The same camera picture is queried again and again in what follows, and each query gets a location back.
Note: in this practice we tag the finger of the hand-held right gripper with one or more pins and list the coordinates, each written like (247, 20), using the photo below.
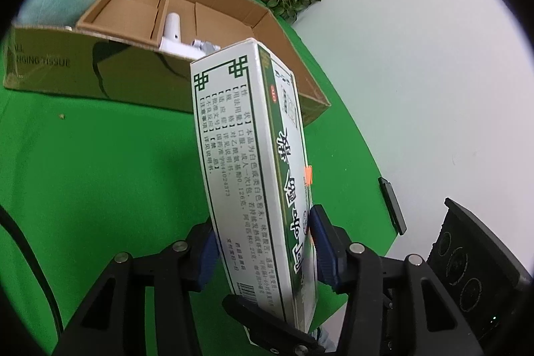
(271, 329)

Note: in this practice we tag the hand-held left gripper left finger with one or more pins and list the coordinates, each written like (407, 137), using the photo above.
(205, 256)

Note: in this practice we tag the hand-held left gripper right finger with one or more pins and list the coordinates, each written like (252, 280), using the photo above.
(322, 251)

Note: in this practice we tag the white and green medicine box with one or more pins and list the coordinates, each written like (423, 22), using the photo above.
(250, 172)

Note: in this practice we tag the large printed cardboard box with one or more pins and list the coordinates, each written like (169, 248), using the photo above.
(125, 80)

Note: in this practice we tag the narrow brown cardboard tray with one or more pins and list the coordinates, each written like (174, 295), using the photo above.
(121, 12)

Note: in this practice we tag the thin black slab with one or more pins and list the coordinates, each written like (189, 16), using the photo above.
(392, 206)

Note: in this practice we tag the green tablecloth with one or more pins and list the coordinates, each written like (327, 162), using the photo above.
(104, 193)

